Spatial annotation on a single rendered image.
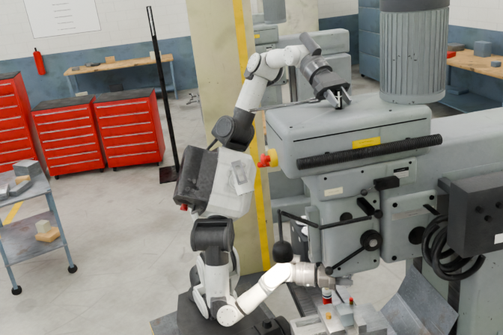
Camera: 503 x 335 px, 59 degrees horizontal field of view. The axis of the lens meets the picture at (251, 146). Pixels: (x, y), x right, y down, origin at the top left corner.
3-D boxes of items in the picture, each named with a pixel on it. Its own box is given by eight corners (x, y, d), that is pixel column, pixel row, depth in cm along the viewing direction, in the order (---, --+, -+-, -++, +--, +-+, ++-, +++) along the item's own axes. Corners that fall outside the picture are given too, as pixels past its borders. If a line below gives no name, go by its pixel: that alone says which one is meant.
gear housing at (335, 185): (319, 205, 136) (317, 176, 133) (296, 173, 159) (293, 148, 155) (418, 185, 142) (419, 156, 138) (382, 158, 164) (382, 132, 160)
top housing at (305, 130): (287, 182, 131) (283, 131, 125) (266, 152, 155) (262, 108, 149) (433, 155, 138) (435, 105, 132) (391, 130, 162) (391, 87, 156)
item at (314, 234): (311, 264, 156) (308, 211, 149) (308, 257, 160) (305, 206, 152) (322, 261, 157) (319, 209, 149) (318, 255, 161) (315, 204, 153)
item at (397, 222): (386, 267, 150) (386, 200, 141) (355, 231, 173) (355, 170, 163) (437, 256, 153) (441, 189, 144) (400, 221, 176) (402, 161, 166)
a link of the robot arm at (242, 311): (270, 301, 165) (230, 334, 164) (266, 291, 175) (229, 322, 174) (252, 280, 164) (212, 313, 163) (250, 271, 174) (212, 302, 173)
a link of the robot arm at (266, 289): (293, 272, 163) (265, 295, 163) (296, 274, 171) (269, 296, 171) (282, 258, 166) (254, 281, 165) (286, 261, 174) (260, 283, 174)
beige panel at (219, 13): (225, 296, 345) (177, -14, 263) (218, 266, 382) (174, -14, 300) (289, 282, 353) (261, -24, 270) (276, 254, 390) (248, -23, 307)
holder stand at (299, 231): (305, 274, 215) (303, 239, 208) (291, 250, 235) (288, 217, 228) (328, 268, 217) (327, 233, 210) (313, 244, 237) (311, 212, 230)
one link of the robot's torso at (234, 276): (197, 306, 246) (192, 250, 217) (230, 293, 253) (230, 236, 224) (207, 330, 235) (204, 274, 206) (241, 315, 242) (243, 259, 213)
